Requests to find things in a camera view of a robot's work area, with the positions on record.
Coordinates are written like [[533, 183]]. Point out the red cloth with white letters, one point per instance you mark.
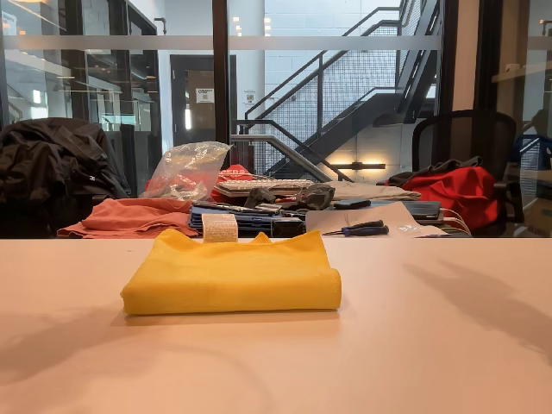
[[235, 171]]

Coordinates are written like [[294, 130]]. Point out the beige folded cloth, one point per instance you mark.
[[371, 190]]

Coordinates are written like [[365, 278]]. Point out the black mesh office chair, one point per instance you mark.
[[466, 129]]

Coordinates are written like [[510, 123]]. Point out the dark glass door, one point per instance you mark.
[[190, 125]]

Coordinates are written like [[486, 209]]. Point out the clear plastic zip bag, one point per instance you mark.
[[185, 169]]

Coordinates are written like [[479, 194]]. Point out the orange shirt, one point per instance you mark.
[[129, 217]]

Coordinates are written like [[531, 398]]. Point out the black phone pouch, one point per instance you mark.
[[351, 203]]

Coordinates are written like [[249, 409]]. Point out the black jacket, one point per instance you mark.
[[43, 166]]

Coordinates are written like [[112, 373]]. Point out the yellow microfiber towel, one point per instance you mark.
[[233, 280]]

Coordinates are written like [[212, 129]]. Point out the red bag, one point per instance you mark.
[[457, 195]]

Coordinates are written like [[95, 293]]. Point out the blue folder stack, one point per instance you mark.
[[254, 222]]

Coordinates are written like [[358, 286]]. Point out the black metal staircase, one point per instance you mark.
[[366, 110]]

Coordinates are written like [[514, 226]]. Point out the small red tool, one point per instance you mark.
[[284, 200]]

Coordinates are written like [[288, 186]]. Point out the white keyboard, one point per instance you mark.
[[259, 185]]

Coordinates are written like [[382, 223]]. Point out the grey plastic packet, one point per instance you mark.
[[259, 196], [317, 195]]

